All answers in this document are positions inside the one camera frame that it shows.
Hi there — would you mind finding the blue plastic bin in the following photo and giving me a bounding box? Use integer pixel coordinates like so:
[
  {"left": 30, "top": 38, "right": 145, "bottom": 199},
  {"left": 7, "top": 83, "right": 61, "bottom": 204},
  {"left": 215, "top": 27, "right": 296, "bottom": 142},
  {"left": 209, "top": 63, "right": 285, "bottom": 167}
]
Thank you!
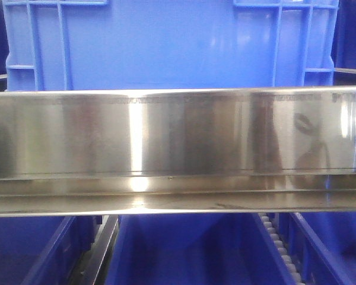
[{"left": 106, "top": 213, "right": 294, "bottom": 284}]

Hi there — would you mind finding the light blue upper shelf bin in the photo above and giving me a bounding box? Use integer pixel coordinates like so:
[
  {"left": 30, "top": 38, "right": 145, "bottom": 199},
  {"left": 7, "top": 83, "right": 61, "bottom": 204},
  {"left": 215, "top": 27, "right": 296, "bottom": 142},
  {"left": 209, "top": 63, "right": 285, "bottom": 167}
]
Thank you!
[{"left": 2, "top": 1, "right": 339, "bottom": 91}]

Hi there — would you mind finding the white roller conveyor track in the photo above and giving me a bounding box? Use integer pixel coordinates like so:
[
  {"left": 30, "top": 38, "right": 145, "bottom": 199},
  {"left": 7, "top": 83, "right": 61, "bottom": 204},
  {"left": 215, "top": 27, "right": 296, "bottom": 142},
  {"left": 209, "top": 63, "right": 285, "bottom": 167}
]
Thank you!
[{"left": 258, "top": 213, "right": 303, "bottom": 284}]

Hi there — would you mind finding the blue bin lower right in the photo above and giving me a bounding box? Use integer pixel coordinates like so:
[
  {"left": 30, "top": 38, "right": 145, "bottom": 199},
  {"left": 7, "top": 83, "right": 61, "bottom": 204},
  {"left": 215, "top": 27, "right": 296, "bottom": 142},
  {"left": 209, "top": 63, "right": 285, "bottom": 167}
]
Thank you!
[{"left": 275, "top": 212, "right": 356, "bottom": 284}]

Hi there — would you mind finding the blue bin lower left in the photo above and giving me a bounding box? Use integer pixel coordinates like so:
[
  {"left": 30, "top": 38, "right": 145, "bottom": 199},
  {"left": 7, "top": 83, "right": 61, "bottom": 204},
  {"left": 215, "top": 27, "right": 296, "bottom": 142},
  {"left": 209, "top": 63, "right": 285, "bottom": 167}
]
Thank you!
[{"left": 0, "top": 216, "right": 102, "bottom": 284}]

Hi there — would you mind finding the dark blue background bin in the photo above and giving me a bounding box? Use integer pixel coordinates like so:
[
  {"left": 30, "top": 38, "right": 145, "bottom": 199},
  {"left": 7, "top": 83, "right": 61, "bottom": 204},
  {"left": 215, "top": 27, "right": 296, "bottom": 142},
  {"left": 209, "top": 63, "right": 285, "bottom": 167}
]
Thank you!
[{"left": 332, "top": 1, "right": 356, "bottom": 69}]

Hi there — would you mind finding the stainless steel shelf rail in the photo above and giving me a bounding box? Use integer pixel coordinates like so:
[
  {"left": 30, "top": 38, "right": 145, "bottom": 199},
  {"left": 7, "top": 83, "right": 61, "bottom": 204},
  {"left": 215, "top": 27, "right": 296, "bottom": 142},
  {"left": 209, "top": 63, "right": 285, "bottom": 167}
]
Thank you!
[{"left": 0, "top": 86, "right": 356, "bottom": 217}]

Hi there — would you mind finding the dark metal divider rail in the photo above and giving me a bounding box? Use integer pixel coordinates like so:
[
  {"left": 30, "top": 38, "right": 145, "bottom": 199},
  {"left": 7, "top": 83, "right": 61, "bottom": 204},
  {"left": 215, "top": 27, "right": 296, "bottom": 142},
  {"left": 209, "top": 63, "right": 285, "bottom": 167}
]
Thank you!
[{"left": 68, "top": 215, "right": 119, "bottom": 284}]

